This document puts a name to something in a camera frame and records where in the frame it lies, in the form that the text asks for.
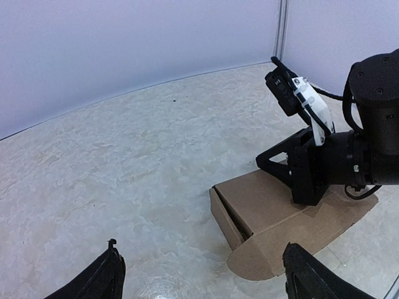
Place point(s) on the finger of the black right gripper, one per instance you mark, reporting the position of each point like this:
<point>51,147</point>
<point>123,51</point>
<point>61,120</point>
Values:
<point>279,170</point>
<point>278,152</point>

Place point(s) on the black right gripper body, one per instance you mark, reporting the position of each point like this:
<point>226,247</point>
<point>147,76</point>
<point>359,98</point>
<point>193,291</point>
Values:
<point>365,155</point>

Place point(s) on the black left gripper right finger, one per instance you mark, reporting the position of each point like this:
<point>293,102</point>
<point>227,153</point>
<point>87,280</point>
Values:
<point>306,277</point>

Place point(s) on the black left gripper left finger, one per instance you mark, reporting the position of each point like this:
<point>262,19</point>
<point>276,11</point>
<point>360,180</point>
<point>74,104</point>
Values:
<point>103,278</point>

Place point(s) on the brown cardboard box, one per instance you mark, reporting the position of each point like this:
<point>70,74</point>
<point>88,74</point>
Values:
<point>258,218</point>

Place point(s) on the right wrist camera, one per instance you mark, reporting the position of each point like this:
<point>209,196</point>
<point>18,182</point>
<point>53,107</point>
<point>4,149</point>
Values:
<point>296,95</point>

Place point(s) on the right aluminium frame post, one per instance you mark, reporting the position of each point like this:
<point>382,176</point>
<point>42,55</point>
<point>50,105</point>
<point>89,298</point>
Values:
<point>281,29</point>

